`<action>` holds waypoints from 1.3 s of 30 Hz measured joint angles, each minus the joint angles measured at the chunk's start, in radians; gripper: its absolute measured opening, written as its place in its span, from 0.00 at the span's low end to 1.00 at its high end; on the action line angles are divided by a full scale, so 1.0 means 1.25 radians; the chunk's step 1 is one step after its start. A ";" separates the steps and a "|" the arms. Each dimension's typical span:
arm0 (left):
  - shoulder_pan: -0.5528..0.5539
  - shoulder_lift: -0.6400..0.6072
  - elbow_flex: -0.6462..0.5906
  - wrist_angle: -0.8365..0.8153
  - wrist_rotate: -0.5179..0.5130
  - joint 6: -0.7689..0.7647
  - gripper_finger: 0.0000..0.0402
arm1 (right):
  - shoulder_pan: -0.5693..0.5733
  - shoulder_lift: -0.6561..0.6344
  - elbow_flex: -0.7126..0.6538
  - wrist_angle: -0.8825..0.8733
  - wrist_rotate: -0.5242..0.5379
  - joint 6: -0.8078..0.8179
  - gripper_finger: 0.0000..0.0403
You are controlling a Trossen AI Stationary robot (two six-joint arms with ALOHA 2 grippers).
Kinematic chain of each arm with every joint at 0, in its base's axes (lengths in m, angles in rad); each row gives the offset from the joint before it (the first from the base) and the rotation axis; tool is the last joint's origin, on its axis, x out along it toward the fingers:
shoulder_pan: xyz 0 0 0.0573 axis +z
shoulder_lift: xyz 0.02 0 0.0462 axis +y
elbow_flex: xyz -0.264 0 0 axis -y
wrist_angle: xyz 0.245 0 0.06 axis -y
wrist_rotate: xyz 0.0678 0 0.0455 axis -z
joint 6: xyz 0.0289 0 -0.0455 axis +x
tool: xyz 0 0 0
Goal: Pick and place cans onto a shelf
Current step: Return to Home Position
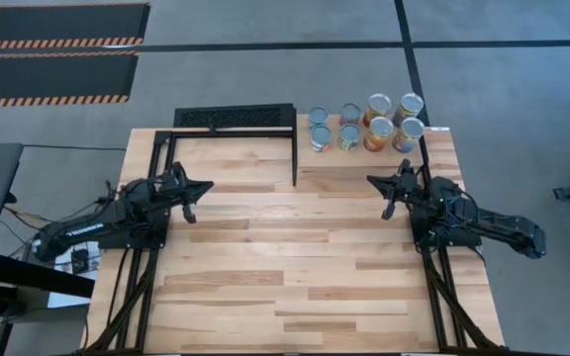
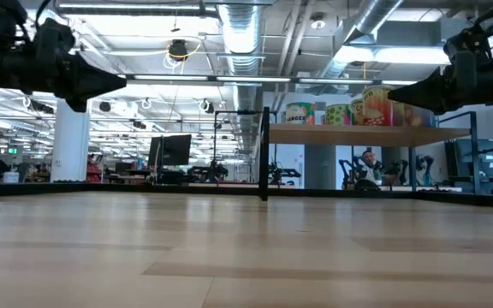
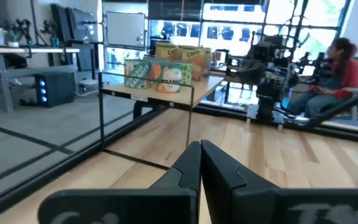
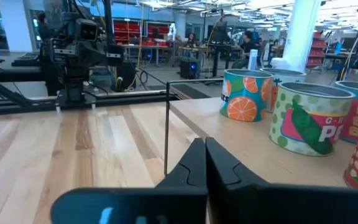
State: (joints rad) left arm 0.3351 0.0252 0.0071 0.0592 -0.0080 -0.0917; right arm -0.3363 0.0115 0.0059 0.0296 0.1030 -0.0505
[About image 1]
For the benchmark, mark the tall orange blue label can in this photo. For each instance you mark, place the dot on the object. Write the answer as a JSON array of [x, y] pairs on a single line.
[[410, 128]]

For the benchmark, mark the black right rig frame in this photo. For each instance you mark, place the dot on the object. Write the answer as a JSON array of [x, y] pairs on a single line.
[[446, 292]]

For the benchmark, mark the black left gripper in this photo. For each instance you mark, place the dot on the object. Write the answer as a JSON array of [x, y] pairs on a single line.
[[176, 188]]

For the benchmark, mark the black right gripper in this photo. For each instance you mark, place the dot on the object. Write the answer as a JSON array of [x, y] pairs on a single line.
[[403, 185]]

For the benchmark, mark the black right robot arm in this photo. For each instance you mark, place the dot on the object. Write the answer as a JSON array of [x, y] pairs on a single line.
[[503, 225]]

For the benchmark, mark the short oranges can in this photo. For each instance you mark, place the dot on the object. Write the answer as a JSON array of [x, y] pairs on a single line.
[[321, 136]]

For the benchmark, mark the short green dotted peas can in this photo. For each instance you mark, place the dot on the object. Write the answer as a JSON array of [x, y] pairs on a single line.
[[350, 134]]

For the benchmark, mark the black rig frame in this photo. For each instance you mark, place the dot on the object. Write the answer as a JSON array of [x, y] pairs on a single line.
[[446, 292], [139, 296]]

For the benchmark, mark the black left rig frame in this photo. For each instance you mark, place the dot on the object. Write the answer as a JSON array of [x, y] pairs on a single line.
[[139, 296]]

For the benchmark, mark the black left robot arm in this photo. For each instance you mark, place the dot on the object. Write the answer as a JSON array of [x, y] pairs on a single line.
[[82, 227]]

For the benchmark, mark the black electronics box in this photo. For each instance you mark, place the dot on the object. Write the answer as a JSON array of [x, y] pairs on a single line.
[[79, 259]]

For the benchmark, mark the black hazard striped floor mat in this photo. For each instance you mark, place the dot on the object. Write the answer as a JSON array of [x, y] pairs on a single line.
[[47, 76], [57, 25]]

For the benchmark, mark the short green red label can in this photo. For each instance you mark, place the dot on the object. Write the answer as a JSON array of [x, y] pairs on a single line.
[[318, 116]]

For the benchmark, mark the wooden shelf black metal frame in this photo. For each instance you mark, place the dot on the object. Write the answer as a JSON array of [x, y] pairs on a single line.
[[364, 160]]

